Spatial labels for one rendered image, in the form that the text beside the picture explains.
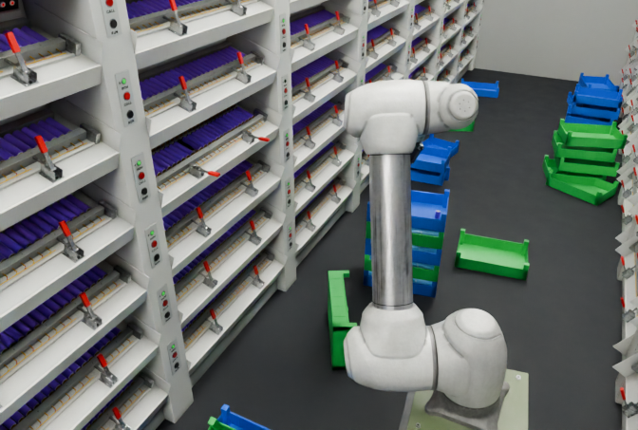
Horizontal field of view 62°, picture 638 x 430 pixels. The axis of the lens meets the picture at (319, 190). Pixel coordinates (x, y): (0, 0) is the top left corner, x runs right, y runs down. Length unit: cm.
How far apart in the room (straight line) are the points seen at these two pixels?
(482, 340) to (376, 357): 25
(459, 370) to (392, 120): 61
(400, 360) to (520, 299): 111
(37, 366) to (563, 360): 166
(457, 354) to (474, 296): 99
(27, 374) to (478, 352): 100
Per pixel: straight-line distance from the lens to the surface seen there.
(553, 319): 231
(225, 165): 163
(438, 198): 223
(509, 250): 261
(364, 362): 133
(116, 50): 124
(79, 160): 125
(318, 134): 227
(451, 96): 126
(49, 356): 138
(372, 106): 126
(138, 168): 133
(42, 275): 127
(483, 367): 135
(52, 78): 115
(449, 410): 149
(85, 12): 121
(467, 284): 237
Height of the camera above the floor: 145
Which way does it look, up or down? 29 degrees down
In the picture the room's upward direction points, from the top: straight up
